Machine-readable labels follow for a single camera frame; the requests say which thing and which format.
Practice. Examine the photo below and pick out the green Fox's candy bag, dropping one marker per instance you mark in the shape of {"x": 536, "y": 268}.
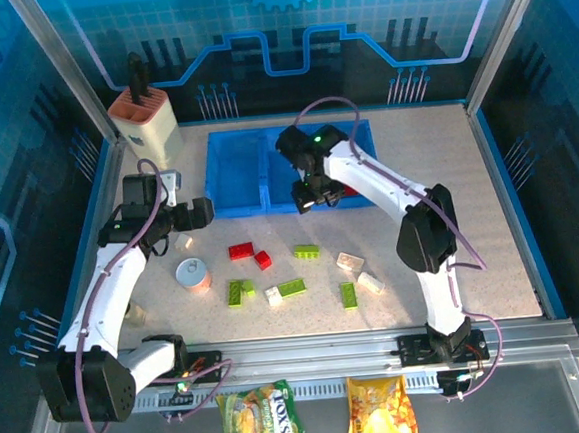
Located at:
{"x": 260, "y": 419}

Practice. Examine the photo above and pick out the right small controller board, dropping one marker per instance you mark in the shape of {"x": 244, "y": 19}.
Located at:
{"x": 460, "y": 381}

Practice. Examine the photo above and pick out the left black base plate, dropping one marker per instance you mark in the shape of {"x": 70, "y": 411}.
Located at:
{"x": 208, "y": 361}

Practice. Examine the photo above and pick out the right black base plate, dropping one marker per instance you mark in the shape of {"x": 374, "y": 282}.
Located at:
{"x": 415, "y": 349}

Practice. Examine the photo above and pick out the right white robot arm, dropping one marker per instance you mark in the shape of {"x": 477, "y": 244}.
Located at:
{"x": 366, "y": 175}

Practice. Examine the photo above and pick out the aluminium frame post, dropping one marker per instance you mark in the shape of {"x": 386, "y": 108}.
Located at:
{"x": 68, "y": 68}
{"x": 506, "y": 34}

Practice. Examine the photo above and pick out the green long lego brick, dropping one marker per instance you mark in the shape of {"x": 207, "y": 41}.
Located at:
{"x": 235, "y": 293}
{"x": 291, "y": 287}
{"x": 307, "y": 251}
{"x": 348, "y": 295}

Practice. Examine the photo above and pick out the red small lego brick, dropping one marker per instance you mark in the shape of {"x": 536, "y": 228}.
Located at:
{"x": 263, "y": 260}

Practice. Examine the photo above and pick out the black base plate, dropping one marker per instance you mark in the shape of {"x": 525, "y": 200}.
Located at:
{"x": 208, "y": 361}
{"x": 415, "y": 349}

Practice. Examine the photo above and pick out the white long lego brick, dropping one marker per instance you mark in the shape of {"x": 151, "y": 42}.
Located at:
{"x": 371, "y": 282}

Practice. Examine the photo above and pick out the translucent beige long lego brick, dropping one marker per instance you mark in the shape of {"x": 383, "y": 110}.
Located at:
{"x": 349, "y": 262}

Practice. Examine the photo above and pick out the white small lego brick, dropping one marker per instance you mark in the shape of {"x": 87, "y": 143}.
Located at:
{"x": 183, "y": 241}
{"x": 274, "y": 297}

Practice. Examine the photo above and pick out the beige knife block orange top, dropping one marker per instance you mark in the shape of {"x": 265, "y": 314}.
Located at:
{"x": 155, "y": 132}

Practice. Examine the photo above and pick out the left small controller board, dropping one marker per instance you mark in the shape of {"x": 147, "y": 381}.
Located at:
{"x": 180, "y": 388}

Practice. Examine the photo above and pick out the yellow snack bag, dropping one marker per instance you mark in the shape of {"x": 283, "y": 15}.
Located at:
{"x": 380, "y": 410}

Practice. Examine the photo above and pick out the aluminium mounting rail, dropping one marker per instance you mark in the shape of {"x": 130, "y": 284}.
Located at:
{"x": 305, "y": 355}

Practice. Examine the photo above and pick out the green small lego brick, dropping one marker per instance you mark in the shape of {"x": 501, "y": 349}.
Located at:
{"x": 249, "y": 288}

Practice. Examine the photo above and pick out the small controller board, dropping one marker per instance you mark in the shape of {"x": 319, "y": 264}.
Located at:
{"x": 460, "y": 381}
{"x": 180, "y": 388}

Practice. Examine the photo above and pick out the tin can with pull tab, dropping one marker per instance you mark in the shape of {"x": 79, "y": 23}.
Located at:
{"x": 192, "y": 274}

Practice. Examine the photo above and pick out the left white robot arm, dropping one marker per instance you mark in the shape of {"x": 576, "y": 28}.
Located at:
{"x": 105, "y": 296}

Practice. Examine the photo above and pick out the blue three-compartment bin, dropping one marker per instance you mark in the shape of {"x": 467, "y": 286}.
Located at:
{"x": 236, "y": 170}

